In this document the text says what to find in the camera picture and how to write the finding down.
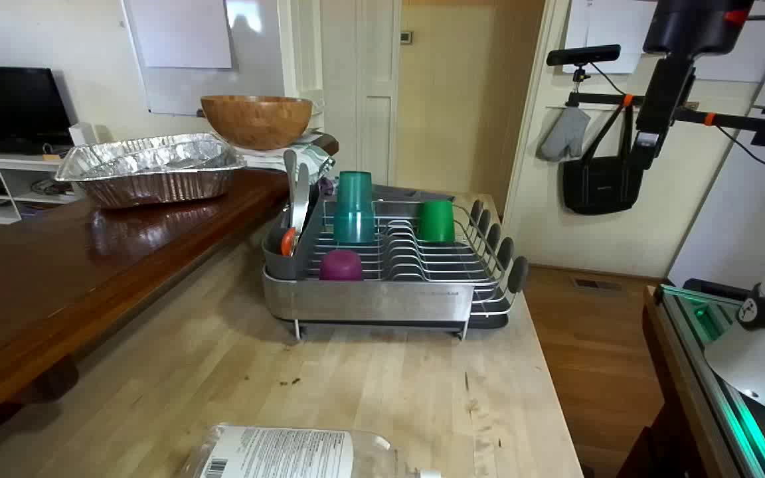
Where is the white low shelf unit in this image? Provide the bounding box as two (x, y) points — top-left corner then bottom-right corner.
(0, 149), (85, 229)

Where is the black bar camera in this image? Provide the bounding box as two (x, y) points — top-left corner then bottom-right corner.
(544, 41), (625, 68)

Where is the orange-handled utensil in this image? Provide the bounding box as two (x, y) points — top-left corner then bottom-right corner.
(277, 226), (300, 261)

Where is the grey oven mitt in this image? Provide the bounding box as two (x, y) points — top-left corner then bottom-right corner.
(535, 104), (595, 165)

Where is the black flat screen monitor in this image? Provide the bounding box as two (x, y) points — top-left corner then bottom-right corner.
(0, 64), (79, 158)

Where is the green plastic cup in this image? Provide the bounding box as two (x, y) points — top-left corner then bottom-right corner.
(415, 196), (460, 246)

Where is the steel wire dish rack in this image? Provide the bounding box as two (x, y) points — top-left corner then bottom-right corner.
(260, 184), (532, 342)

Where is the teal plastic cup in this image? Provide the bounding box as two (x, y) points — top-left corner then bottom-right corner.
(334, 169), (375, 214)
(332, 207), (381, 246)

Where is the black hanging bag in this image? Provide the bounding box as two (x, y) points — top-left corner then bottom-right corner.
(559, 104), (649, 218)

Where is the silver metal kitchen utensil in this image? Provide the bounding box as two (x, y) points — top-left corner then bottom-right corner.
(281, 144), (338, 238)

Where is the clear plastic bottle white pump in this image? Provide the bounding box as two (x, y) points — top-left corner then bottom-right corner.
(176, 421), (443, 478)

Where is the robot mount table aluminium frame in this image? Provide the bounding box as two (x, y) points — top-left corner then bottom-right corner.
(641, 278), (765, 478)

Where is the brown wooden bowl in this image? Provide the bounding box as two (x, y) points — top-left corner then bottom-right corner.
(197, 93), (317, 154)

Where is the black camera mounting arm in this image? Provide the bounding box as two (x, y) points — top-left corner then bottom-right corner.
(565, 0), (765, 172)

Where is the white wall whiteboard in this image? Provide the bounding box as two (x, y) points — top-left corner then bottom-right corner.
(116, 0), (290, 120)

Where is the white panel door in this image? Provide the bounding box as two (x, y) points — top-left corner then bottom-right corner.
(320, 0), (403, 188)

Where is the pink plastic bowl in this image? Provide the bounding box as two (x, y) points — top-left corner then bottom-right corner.
(317, 246), (367, 284)

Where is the aluminium foil baking tray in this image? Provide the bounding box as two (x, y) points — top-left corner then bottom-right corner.
(53, 130), (249, 211)

